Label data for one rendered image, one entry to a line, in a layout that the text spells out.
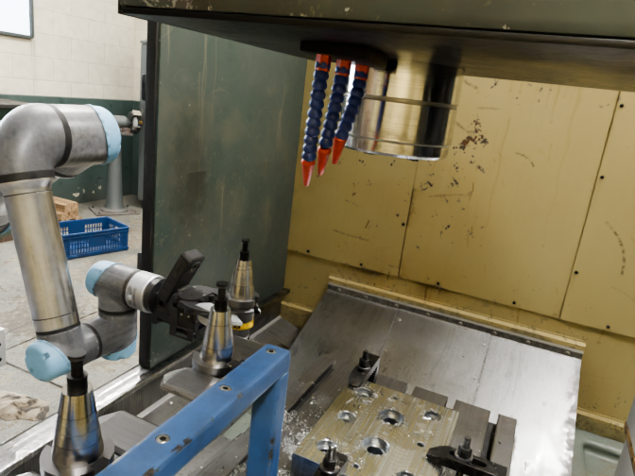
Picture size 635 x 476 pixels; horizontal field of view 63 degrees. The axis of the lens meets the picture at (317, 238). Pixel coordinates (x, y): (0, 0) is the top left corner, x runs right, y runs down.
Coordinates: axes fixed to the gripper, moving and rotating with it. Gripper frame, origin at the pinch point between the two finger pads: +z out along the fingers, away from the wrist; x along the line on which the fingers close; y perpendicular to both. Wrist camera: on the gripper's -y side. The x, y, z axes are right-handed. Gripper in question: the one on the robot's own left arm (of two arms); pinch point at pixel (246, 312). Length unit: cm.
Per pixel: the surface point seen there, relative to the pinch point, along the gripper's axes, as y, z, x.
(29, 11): -84, -437, -295
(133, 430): -3.3, 10.1, 37.8
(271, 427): 6.4, 15.9, 17.7
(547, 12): -45, 41, 32
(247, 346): -3.3, 9.9, 15.7
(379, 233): 7, -6, -100
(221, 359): -4.9, 10.6, 23.2
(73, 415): -9.3, 9.9, 45.0
